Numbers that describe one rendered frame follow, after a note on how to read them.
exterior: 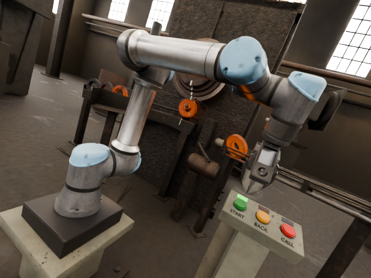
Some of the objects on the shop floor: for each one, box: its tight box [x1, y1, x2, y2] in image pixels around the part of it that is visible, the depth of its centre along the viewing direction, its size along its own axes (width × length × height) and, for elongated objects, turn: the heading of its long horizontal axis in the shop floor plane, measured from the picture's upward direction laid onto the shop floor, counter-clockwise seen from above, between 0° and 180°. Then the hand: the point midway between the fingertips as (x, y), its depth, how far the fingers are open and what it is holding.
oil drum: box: [92, 69, 129, 115], centre depth 386 cm, size 59×59×89 cm
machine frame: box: [133, 0, 306, 219], centre depth 178 cm, size 73×108×176 cm
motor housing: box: [170, 153, 220, 222], centre depth 128 cm, size 13×22×54 cm, turn 8°
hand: (247, 191), depth 53 cm, fingers closed
